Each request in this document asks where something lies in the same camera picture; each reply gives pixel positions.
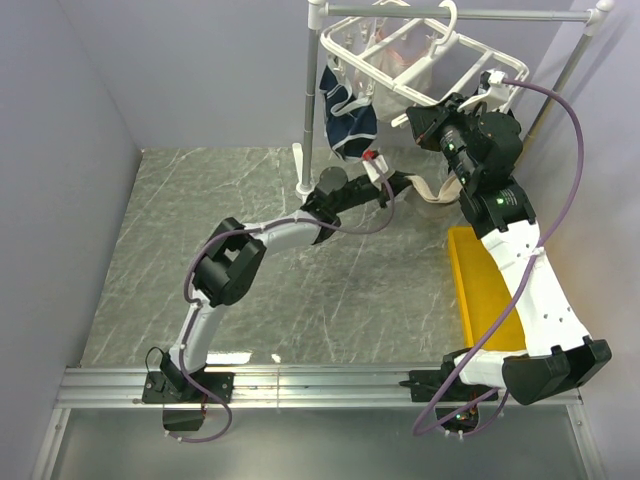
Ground white pink underwear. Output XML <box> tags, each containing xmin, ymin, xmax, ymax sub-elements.
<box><xmin>357</xmin><ymin>19</ymin><xmax>436</xmax><ymax>124</ymax></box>

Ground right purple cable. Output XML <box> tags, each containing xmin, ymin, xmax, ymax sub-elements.
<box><xmin>411</xmin><ymin>77</ymin><xmax>586</xmax><ymax>440</ymax></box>

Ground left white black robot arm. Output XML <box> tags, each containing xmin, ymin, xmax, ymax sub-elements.
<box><xmin>142</xmin><ymin>162</ymin><xmax>412</xmax><ymax>404</ymax></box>

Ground aluminium mounting rail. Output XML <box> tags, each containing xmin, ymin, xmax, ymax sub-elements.
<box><xmin>33</xmin><ymin>364</ymin><xmax>605</xmax><ymax>479</ymax></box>

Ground purple cable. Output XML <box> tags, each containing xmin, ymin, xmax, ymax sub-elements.
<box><xmin>175</xmin><ymin>167</ymin><xmax>397</xmax><ymax>444</ymax></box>
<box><xmin>411</xmin><ymin>77</ymin><xmax>586</xmax><ymax>440</ymax></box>

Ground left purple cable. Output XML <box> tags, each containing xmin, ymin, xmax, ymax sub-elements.
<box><xmin>175</xmin><ymin>167</ymin><xmax>397</xmax><ymax>444</ymax></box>

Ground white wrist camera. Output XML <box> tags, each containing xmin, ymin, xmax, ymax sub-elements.
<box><xmin>457</xmin><ymin>70</ymin><xmax>511</xmax><ymax>113</ymax></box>
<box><xmin>362</xmin><ymin>149</ymin><xmax>395</xmax><ymax>186</ymax></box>

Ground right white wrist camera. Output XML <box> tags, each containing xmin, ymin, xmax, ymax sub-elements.
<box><xmin>457</xmin><ymin>70</ymin><xmax>511</xmax><ymax>113</ymax></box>

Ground black underwear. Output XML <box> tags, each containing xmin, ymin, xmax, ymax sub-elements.
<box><xmin>505</xmin><ymin>108</ymin><xmax>523</xmax><ymax>137</ymax></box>

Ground grey white drying rack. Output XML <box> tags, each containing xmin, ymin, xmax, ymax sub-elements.
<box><xmin>292</xmin><ymin>0</ymin><xmax>615</xmax><ymax>200</ymax></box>

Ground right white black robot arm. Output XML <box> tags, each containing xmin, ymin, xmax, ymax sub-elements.
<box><xmin>406</xmin><ymin>94</ymin><xmax>612</xmax><ymax>405</ymax></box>

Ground yellow plastic tray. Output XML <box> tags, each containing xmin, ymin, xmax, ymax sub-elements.
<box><xmin>448</xmin><ymin>226</ymin><xmax>511</xmax><ymax>348</ymax></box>

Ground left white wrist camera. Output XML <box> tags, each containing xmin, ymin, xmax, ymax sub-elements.
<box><xmin>362</xmin><ymin>149</ymin><xmax>395</xmax><ymax>186</ymax></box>

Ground white clip hanger frame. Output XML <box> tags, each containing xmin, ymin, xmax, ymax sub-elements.
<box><xmin>320</xmin><ymin>1</ymin><xmax>530</xmax><ymax>127</ymax></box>

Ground navy blue underwear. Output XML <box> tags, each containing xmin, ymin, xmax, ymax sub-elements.
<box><xmin>319</xmin><ymin>65</ymin><xmax>378</xmax><ymax>163</ymax></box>

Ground grey underwear beige waistband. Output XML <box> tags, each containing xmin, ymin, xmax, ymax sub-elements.
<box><xmin>402</xmin><ymin>174</ymin><xmax>462</xmax><ymax>220</ymax></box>

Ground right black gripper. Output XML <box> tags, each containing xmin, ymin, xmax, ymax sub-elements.
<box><xmin>407</xmin><ymin>93</ymin><xmax>481</xmax><ymax>187</ymax></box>

